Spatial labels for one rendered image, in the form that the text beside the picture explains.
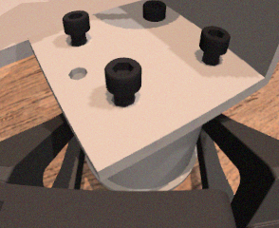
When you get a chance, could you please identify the beige metal bracket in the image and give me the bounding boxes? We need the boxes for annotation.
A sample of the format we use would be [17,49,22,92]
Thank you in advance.
[28,0,279,181]

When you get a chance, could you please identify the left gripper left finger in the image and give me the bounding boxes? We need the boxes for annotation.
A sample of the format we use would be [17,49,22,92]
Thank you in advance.
[0,113,85,189]

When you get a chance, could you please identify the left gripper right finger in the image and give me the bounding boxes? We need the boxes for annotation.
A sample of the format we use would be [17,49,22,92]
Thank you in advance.
[196,114,279,228]

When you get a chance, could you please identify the grey cylinder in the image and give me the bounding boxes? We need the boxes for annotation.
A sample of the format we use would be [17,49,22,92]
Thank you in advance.
[85,125,202,191]

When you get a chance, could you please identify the black socket head screw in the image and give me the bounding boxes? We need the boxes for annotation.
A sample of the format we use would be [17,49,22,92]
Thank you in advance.
[104,57,141,107]
[63,10,90,47]
[142,0,166,22]
[199,26,231,66]

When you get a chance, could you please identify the shallow grey rectangular tray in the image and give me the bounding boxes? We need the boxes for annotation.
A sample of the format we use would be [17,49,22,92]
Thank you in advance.
[0,0,139,67]

